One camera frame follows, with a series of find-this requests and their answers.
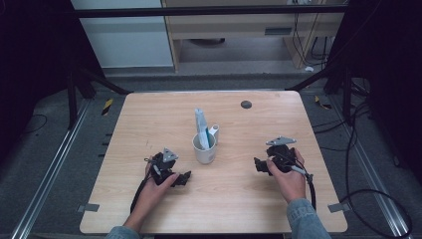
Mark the black horizontal frame bar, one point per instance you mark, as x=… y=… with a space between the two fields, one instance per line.
x=199 y=11

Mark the yellow black striped tape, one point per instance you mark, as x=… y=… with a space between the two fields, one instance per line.
x=321 y=103
x=107 y=107

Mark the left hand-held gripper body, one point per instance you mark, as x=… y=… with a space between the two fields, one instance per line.
x=162 y=167

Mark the grey metal table bracket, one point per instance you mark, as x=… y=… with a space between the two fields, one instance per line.
x=339 y=207
x=88 y=207

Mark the grey round table grommet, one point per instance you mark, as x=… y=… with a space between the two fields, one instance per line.
x=246 y=105

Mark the white cabinet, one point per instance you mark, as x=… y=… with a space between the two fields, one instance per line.
x=127 y=43

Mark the aluminium floor rail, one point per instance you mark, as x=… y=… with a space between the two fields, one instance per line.
x=49 y=171
x=371 y=172

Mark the person's right hand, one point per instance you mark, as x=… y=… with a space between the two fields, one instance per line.
x=292 y=186

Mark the white teal toothpaste tube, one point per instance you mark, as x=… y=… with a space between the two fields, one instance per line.
x=201 y=126

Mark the person's left hand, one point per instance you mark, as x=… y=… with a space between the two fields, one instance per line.
x=151 y=195

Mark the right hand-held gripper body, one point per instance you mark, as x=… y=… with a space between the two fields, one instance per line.
x=281 y=156

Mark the white cup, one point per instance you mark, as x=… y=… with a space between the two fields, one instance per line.
x=205 y=156

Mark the small white plug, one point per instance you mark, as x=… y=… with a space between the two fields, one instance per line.
x=309 y=69

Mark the light wooden desk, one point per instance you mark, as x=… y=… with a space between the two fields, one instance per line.
x=232 y=25

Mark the black metal stand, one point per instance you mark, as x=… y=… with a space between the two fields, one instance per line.
x=347 y=96
x=72 y=99

